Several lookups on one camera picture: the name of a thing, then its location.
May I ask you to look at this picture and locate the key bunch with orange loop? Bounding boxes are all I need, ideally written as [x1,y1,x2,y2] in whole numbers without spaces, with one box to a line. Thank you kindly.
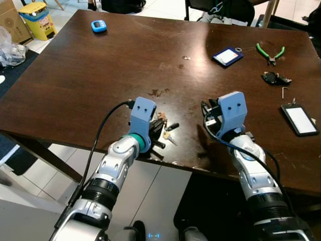
[159,111,180,146]

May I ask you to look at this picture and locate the blue key tag white label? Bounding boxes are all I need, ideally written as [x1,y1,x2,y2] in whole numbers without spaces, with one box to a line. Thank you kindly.
[212,47,244,68]

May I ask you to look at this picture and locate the small black gadget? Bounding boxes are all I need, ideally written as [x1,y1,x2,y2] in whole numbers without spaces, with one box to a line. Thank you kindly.
[261,71,293,86]

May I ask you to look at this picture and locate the black key tag white label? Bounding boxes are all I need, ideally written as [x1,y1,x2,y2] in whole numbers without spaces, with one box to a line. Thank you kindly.
[280,98,320,137]

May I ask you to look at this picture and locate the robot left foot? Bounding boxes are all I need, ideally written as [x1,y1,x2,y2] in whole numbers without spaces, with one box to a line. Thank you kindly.
[123,221,146,241]

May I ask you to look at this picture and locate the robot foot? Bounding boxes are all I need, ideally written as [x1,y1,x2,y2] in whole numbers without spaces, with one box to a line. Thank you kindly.
[123,221,146,241]
[183,227,206,241]

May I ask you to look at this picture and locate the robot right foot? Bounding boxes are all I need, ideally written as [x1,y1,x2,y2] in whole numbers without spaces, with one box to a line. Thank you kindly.
[183,227,206,241]

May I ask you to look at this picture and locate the black chair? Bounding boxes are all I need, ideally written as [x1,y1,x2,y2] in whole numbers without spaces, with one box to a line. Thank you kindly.
[185,0,256,27]

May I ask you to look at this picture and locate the light wooden leg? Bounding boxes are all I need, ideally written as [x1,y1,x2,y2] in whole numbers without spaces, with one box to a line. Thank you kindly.
[261,0,281,28]

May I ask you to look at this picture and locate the black bag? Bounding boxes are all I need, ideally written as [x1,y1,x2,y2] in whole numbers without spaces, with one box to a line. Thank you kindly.
[88,0,147,14]

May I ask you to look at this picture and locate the black backpack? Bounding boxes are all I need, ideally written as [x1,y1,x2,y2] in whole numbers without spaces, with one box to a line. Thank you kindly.
[307,5,321,53]

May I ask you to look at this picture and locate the yellow bin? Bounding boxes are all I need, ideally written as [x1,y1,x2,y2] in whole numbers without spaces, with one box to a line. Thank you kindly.
[18,2,57,42]

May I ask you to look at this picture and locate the clear plastic bag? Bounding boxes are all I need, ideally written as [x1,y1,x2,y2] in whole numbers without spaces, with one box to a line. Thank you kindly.
[0,25,27,68]

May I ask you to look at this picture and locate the cardboard box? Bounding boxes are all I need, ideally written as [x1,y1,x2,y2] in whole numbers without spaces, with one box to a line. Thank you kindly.
[0,0,33,45]

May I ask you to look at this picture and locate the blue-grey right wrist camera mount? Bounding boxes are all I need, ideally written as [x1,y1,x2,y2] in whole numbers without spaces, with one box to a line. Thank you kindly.
[217,91,248,133]

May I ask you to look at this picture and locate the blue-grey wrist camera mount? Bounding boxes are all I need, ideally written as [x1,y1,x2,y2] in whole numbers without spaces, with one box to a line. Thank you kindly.
[129,96,157,140]
[217,91,248,133]

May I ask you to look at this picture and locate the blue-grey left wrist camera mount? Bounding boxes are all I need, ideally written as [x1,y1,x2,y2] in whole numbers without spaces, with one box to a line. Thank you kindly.
[129,96,157,140]

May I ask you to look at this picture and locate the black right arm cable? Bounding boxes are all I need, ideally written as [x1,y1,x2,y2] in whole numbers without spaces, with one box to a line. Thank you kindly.
[202,113,296,216]

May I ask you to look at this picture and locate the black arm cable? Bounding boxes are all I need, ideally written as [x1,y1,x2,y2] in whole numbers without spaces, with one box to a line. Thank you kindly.
[68,100,136,209]
[202,113,296,216]

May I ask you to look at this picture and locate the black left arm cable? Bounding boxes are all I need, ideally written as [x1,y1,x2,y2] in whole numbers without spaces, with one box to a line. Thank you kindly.
[68,100,136,209]

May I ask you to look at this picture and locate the green-handled pliers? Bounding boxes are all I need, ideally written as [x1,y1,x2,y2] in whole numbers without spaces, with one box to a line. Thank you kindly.
[256,43,286,66]

